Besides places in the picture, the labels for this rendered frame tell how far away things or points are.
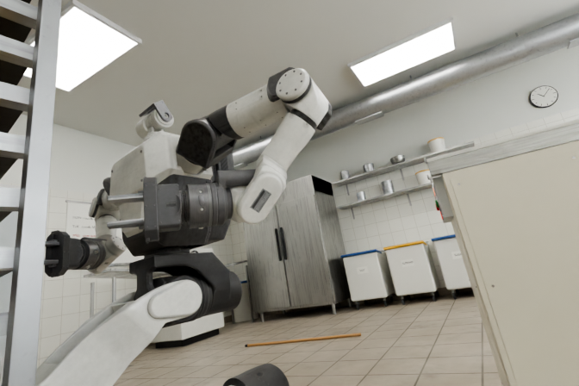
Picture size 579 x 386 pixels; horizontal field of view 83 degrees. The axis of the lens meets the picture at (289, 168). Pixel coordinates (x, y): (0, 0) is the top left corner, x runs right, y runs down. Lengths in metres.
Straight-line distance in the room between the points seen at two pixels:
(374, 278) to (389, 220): 1.08
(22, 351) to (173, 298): 0.36
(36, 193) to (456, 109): 5.58
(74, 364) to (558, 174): 1.28
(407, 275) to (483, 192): 3.77
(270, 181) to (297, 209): 4.53
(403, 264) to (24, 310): 4.56
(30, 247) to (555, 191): 1.23
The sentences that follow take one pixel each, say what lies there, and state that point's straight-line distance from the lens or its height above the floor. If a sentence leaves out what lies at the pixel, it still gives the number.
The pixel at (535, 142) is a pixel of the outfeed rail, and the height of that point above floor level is 0.86.
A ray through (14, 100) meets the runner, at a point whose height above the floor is 0.95.
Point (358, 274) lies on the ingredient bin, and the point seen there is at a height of 0.47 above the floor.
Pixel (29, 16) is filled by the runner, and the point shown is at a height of 1.13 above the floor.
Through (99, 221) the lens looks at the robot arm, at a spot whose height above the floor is 0.90.
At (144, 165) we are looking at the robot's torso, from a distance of 0.90.
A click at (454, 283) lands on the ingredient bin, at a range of 4.83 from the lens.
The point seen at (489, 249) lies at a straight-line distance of 1.17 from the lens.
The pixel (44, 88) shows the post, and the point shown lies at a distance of 0.71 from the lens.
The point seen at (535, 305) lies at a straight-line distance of 1.19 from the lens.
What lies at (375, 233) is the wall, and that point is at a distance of 5.65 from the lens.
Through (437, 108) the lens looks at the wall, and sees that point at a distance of 5.85.
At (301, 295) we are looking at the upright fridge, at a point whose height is 0.31.
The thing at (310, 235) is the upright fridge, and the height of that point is 1.13.
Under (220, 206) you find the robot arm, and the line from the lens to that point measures 0.65.
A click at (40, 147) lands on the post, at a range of 0.66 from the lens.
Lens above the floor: 0.60
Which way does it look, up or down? 18 degrees up
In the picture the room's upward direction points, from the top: 10 degrees counter-clockwise
